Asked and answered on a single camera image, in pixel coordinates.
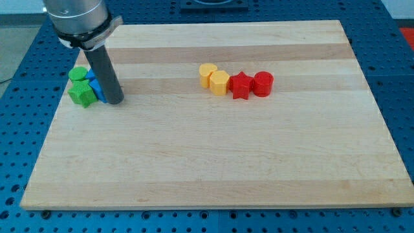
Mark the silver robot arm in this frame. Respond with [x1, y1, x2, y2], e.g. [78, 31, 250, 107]
[43, 0, 124, 51]

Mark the yellow heart block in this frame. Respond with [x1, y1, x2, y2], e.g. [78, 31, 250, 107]
[199, 63, 218, 88]

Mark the blue cube block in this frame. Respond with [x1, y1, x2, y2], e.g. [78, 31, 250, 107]
[89, 79, 107, 103]

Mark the yellow hexagon block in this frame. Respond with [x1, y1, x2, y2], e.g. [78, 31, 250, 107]
[210, 71, 230, 96]

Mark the red star block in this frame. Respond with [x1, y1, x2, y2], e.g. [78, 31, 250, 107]
[228, 71, 254, 100]

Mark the red cylinder block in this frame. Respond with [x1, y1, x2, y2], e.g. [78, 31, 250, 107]
[252, 71, 274, 97]

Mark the light wooden board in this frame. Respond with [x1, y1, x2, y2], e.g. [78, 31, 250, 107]
[20, 20, 413, 210]

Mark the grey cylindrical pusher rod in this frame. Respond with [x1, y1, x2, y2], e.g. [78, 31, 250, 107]
[84, 45, 124, 105]

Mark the blue block behind rod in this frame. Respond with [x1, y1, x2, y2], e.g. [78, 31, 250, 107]
[85, 69, 96, 82]

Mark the green star block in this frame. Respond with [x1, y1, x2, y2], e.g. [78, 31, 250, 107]
[67, 80, 98, 108]

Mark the green cylinder block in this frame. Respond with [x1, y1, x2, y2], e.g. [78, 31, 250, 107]
[68, 67, 88, 82]

